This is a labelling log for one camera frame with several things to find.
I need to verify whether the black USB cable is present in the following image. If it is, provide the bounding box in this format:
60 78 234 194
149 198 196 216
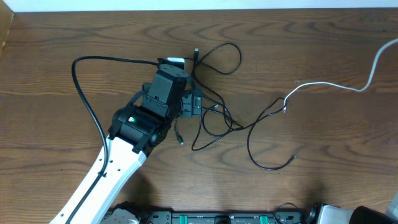
190 42 297 171

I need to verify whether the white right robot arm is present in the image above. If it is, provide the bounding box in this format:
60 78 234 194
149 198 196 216
307 194 397 224

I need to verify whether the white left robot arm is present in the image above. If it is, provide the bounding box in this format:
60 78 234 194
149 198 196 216
52 62 190 223

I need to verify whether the white USB cable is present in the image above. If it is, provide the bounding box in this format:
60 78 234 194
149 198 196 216
282 37 398 113

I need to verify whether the black left camera cable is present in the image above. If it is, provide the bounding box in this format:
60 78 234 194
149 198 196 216
63 55 159 224

